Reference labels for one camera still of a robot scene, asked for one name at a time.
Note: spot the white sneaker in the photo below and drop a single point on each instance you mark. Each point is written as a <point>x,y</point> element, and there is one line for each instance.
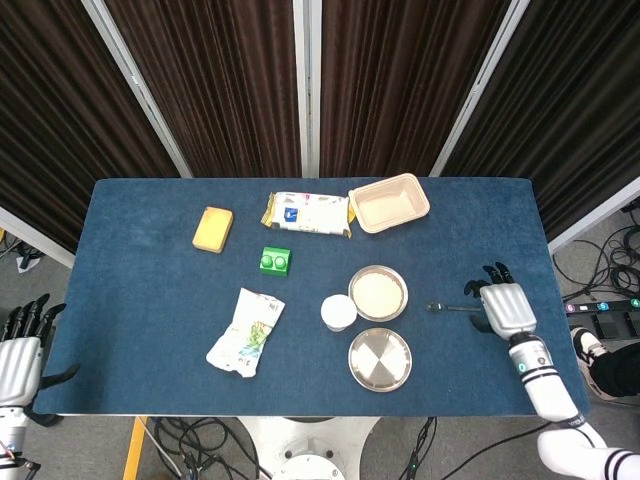
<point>589,350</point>

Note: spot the person's black trouser leg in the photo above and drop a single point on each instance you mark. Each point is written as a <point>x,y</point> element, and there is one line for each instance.
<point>617,372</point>

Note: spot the beige disposable food container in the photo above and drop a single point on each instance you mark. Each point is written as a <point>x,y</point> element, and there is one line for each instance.
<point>389,202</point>

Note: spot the metal bowl with powder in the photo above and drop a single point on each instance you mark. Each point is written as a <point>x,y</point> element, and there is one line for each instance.
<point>378,293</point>

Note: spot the green toy building block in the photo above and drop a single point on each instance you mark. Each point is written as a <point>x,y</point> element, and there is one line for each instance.
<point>275,261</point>

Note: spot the floral paper cup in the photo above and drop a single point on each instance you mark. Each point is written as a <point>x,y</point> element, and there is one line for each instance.
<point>338,311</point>

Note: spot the brown curtain partition screen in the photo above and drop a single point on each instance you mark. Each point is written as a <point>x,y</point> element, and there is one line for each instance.
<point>55,110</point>
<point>400,85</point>
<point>215,85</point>
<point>575,100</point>

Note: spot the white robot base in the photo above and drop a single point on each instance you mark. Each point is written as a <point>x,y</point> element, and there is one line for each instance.
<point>305,445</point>

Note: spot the metal spoon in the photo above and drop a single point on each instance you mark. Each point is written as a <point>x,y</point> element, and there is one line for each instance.
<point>450,307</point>

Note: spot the blue table cloth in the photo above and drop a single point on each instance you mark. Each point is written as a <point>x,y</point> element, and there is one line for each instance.
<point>150,310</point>

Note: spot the yellow bar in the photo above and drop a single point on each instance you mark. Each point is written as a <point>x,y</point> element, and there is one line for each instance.
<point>134,450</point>

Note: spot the empty metal plate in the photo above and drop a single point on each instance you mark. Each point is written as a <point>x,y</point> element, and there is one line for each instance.
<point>380,360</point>

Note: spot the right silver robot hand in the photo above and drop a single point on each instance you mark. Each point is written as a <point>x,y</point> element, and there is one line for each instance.
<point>505,307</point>

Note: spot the white biscuit package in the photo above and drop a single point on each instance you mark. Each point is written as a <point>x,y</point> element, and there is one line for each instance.
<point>310,214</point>

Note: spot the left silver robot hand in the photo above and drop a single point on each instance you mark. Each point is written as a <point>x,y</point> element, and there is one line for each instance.
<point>20,365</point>

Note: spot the crumpled white snack bag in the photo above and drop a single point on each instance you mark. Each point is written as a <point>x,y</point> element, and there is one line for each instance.
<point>245,332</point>

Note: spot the black foot pedal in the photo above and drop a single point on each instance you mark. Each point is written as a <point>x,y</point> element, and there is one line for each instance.
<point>612,326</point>

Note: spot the white rice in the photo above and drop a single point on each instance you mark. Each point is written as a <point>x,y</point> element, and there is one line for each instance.
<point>377,292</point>

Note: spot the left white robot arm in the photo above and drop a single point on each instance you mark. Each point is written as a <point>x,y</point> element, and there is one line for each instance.
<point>12,432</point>

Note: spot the yellow sponge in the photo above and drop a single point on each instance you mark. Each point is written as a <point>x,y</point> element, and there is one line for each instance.
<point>212,228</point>

